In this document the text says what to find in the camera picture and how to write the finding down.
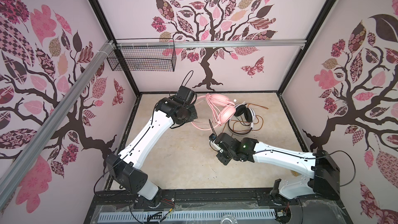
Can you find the red headphone cable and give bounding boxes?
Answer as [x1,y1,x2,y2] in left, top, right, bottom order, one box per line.
[228,102,269,136]

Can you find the white black headphones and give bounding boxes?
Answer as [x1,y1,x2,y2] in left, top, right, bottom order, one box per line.
[227,102,256,136]

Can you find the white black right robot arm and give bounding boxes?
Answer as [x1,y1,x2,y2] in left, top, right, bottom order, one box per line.
[209,133,340,201]

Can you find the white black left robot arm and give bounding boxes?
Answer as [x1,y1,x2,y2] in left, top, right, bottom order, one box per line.
[106,86,198,204]

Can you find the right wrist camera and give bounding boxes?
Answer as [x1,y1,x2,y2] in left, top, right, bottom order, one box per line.
[209,133,219,146]

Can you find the black wire basket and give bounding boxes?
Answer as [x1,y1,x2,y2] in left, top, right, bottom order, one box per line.
[107,37,177,72]

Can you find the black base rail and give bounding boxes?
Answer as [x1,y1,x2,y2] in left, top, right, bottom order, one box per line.
[90,188,275,209]

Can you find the white perforated cable tray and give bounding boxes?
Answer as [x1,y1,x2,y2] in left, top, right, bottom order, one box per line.
[97,209,276,224]

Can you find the aluminium frame bar back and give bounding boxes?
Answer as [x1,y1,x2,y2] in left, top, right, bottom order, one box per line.
[117,39,307,49]

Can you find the aluminium frame bar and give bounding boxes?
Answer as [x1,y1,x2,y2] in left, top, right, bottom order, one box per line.
[117,39,307,49]
[1,40,115,207]

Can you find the aluminium frame bar left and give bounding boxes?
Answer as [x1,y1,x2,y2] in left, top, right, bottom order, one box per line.
[1,40,115,207]

